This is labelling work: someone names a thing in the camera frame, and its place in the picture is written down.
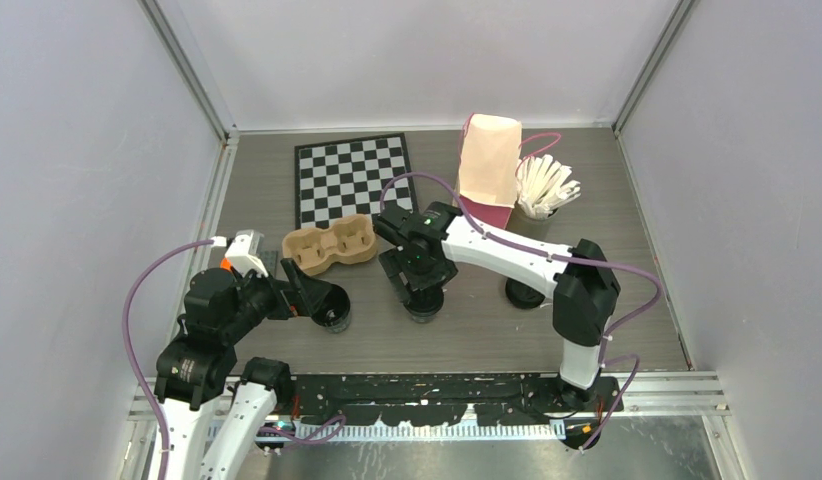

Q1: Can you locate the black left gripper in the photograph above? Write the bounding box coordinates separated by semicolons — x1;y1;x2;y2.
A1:
223;255;330;339

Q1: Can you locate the black coffee cup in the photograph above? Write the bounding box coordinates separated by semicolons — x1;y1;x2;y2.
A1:
403;288;445;324
311;286;351;334

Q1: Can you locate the stack of black lids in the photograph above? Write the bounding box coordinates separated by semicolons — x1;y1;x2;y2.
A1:
505;278;547;310

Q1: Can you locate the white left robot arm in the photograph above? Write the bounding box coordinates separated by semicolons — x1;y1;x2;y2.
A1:
143;259;351;479

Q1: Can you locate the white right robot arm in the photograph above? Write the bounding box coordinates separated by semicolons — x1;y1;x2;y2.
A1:
373;202;620;411

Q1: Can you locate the grey building baseplate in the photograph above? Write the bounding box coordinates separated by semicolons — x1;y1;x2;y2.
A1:
260;250;279;278

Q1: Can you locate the brown cardboard cup carrier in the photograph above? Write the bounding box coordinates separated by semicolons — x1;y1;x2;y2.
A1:
282;214;378;276

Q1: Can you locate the black white chessboard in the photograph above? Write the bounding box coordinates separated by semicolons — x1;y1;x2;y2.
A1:
294;133;417;228

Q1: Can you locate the pink paper bag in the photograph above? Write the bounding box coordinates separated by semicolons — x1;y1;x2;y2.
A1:
456;113;552;239

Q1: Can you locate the cup of white paper straws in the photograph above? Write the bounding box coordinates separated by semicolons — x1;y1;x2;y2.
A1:
506;154;581;240

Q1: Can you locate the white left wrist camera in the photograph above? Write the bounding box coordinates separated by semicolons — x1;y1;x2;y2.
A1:
225;229;269;278

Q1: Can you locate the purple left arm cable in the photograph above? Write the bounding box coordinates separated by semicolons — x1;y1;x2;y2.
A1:
122;237;230;480

